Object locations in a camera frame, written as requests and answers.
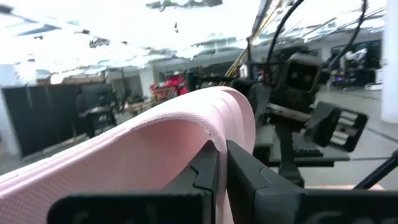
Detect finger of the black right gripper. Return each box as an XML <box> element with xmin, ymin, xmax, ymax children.
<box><xmin>269</xmin><ymin>121</ymin><xmax>351</xmax><ymax>187</ymax></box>
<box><xmin>248</xmin><ymin>82</ymin><xmax>276</xmax><ymax>158</ymax></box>

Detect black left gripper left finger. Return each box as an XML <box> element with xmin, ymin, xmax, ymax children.
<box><xmin>46</xmin><ymin>139</ymin><xmax>220</xmax><ymax>224</ymax></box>

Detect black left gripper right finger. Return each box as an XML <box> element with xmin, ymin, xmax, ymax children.
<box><xmin>226</xmin><ymin>139</ymin><xmax>398</xmax><ymax>224</ymax></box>

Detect pink slide sandal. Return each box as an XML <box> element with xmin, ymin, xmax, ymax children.
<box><xmin>0</xmin><ymin>86</ymin><xmax>256</xmax><ymax>224</ymax></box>

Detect black room partition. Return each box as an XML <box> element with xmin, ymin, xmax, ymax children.
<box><xmin>1</xmin><ymin>82</ymin><xmax>116</xmax><ymax>158</ymax></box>

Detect yellow cable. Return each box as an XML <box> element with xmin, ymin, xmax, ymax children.
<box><xmin>224</xmin><ymin>46</ymin><xmax>249</xmax><ymax>78</ymax></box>

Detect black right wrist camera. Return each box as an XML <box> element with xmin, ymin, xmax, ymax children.
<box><xmin>281</xmin><ymin>52</ymin><xmax>323</xmax><ymax>103</ymax></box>

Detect black table rig frame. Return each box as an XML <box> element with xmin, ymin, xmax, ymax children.
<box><xmin>353</xmin><ymin>149</ymin><xmax>398</xmax><ymax>190</ymax></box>

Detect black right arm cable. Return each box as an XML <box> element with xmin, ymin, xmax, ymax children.
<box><xmin>326</xmin><ymin>0</ymin><xmax>369</xmax><ymax>71</ymax></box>
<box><xmin>266</xmin><ymin>0</ymin><xmax>305</xmax><ymax>65</ymax></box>

